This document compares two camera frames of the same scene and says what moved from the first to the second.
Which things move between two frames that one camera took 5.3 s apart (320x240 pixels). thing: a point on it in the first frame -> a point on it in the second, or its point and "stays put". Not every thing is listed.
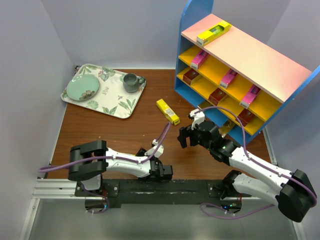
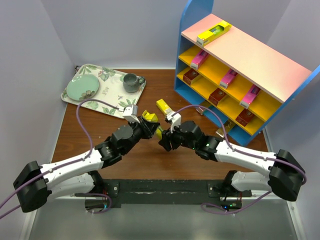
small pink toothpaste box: (228, 78) stays put
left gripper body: (141, 152) -> (142, 129)
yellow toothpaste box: (173, 118) stays put
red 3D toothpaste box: (244, 116) stays put
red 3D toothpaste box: (216, 96) stays put
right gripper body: (195, 137) -> (176, 139)
